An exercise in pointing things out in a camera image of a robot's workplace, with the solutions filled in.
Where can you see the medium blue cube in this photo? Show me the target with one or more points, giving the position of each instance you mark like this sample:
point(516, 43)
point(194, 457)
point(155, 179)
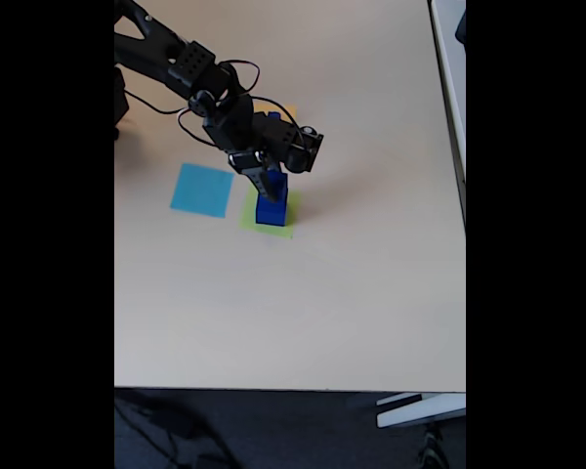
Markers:
point(280, 188)

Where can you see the mid-small blue cube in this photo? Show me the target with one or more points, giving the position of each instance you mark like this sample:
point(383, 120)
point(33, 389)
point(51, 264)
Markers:
point(275, 115)

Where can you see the large blue cube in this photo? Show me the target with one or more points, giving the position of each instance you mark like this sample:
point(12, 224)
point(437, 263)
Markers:
point(271, 214)

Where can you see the green paper square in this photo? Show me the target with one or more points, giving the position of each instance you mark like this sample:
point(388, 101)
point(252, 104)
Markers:
point(246, 220)

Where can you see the orange paper square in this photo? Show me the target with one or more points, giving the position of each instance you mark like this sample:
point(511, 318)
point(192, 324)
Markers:
point(288, 110)

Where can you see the light blue paper square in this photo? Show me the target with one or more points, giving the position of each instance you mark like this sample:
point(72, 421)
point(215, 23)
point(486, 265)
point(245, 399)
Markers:
point(200, 190)

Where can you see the dark object on adjacent table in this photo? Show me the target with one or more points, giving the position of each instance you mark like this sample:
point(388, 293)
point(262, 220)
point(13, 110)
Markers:
point(461, 27)

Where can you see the white table foot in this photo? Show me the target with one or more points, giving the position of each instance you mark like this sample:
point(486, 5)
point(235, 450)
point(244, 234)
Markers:
point(420, 410)

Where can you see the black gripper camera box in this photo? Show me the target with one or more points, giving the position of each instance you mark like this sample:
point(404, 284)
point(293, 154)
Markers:
point(293, 146)

